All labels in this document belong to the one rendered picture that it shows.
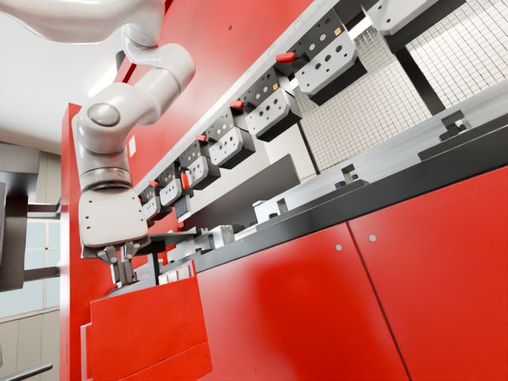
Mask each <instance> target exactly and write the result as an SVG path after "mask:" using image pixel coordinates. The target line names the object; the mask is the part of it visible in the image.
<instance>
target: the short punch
mask: <svg viewBox="0 0 508 381"><path fill-rule="evenodd" d="M174 206H175V214H176V218H178V222H179V223H180V222H181V221H184V220H185V219H186V218H188V217H189V216H191V211H192V208H191V200H190V196H189V195H184V196H183V197H182V198H181V199H180V200H178V201H177V202H175V203H174Z"/></svg>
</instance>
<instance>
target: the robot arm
mask: <svg viewBox="0 0 508 381"><path fill-rule="evenodd" d="M0 14H4V15H6V16H8V17H10V18H12V19H14V20H16V21H17V22H18V23H19V24H20V25H21V26H23V27H24V28H25V29H27V30H28V31H30V32H31V33H32V34H34V35H35V36H38V37H40V38H42V39H46V40H48V41H52V42H60V43H69V44H95V43H99V42H102V41H103V40H105V39H106V38H108V37H109V36H110V35H111V34H112V33H114V32H115V31H116V30H117V29H118V28H120V27H122V31H121V43H122V49H123V51H124V52H125V54H126V56H127V57H128V59H129V60H130V61H131V62H132V63H134V64H137V65H138V66H143V67H153V68H152V69H151V70H150V71H149V72H148V73H147V74H146V75H145V76H144V77H142V78H141V79H140V80H139V81H138V82H137V83H136V84H135V85H134V86H132V85H129V84H126V83H123V82H116V83H113V84H110V85H108V86H107V87H105V88H103V89H102V90H101V91H99V92H98V93H97V94H96V95H95V96H94V97H93V98H91V99H90V100H89V101H88V102H87V103H86V104H85V105H84V106H83V107H82V109H81V110H80V111H79V113H78V114H76V115H75V116H74V117H73V119H72V128H73V138H74V144H75V149H76V160H77V166H78V171H79V181H80V187H81V192H82V196H81V197H80V200H79V232H80V240H81V245H82V259H100V260H101V261H103V262H106V263H107V264H108V265H109V266H111V271H112V275H113V283H114V284H115V283H117V284H118V287H119V288H120V287H123V286H128V285H129V284H131V283H132V279H133V278H135V274H134V269H133V265H132V258H133V256H134V255H135V253H136V252H137V251H138V250H139V249H141V248H143V247H145V246H147V245H149V244H150V243H151V240H150V238H149V236H148V227H147V221H146V218H145V215H144V211H143V209H142V206H141V203H140V200H139V199H138V196H137V194H136V193H135V190H134V189H131V187H133V181H132V178H131V173H130V169H129V163H128V159H127V155H126V150H125V144H126V140H127V137H128V135H129V133H130V131H131V130H132V129H133V128H134V127H135V126H136V125H141V126H149V125H153V124H154V123H156V122H157V121H159V120H160V119H161V118H162V116H163V115H164V114H165V113H166V112H167V110H168V109H169V108H170V107H171V106H172V105H173V104H174V103H175V101H176V100H177V99H178V98H179V96H180V95H181V94H182V92H183V91H184V90H185V89H186V87H188V86H189V84H190V83H191V82H192V80H193V78H194V76H195V73H196V66H195V63H194V60H193V58H192V57H191V55H190V54H189V53H188V51H187V50H186V49H185V48H183V47H182V46H181V45H179V44H175V43H170V44H166V45H162V46H160V47H159V46H158V43H159V40H160V33H161V30H162V26H163V20H164V15H165V2H164V0H0ZM119 247H122V261H120V259H119V258H118V256H117V254H116V250H115V248H119Z"/></svg>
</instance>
